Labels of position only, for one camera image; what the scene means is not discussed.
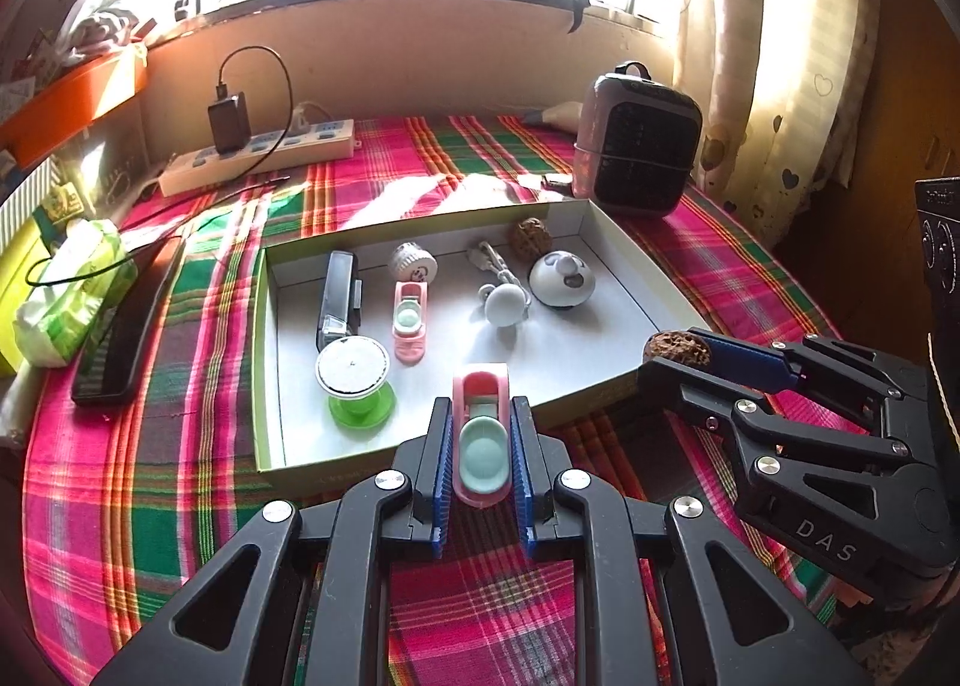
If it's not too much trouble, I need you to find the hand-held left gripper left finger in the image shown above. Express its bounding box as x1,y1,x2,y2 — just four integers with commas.
90,397,453,686

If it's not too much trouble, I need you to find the wooden cabinet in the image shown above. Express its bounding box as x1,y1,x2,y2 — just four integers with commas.
780,0,960,357

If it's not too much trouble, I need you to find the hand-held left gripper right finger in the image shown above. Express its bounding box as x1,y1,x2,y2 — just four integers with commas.
510,397,875,686

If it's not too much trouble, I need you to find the green and white cardboard box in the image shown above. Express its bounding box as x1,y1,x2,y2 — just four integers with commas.
251,197,713,492

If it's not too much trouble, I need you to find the black window latch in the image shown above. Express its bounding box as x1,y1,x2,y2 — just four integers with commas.
559,0,612,35

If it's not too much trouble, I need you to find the pink clip with green pad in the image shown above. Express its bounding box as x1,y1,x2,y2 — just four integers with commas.
451,362,515,509
391,279,430,365

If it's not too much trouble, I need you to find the yellow box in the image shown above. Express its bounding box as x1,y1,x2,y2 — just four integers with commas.
0,213,68,380

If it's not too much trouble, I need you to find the white ribbed jar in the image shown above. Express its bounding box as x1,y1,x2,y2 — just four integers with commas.
388,241,436,284

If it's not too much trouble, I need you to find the orange tray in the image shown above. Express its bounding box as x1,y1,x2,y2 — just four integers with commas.
0,45,151,170

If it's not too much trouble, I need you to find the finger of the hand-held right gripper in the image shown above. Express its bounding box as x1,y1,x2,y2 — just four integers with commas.
694,330,927,434
636,358,914,479

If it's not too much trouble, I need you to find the striped box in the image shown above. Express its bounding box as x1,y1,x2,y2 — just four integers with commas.
0,157,72,245

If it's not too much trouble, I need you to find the heart print curtain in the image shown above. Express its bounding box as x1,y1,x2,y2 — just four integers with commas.
671,0,886,237

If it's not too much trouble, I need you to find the black smartphone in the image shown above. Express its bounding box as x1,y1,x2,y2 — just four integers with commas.
71,236,187,408

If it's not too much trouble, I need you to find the person's right forearm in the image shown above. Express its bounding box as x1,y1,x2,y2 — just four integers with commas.
825,581,960,686

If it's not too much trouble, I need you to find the white usb cable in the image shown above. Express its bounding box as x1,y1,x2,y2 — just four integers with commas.
466,240,533,316

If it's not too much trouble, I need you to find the small desk fan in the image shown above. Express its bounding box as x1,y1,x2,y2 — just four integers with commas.
571,61,704,218

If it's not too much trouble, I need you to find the black charger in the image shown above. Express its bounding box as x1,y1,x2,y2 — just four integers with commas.
208,80,250,154

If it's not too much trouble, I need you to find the black bike light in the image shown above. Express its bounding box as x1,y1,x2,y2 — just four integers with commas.
315,249,365,351

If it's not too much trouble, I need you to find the black charger cable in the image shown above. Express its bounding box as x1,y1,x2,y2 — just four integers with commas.
26,45,293,290

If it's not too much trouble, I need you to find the small green printed packet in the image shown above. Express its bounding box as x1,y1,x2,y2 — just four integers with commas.
34,182,85,226

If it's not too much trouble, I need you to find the white power strip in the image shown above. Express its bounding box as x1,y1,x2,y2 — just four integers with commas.
156,118,357,198

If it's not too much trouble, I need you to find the white plastic bag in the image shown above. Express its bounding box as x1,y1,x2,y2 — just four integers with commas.
52,0,151,61

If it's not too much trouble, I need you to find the white panda dome toy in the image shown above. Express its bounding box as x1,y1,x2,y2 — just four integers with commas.
528,249,599,311

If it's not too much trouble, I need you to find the green spool with white top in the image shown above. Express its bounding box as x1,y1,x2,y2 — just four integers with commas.
315,335,397,430

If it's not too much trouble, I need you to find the brown walnut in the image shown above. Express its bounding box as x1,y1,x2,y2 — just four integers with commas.
511,217,554,254
643,328,710,366

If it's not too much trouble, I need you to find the green and white tissue pack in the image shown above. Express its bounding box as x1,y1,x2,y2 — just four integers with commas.
13,217,140,366

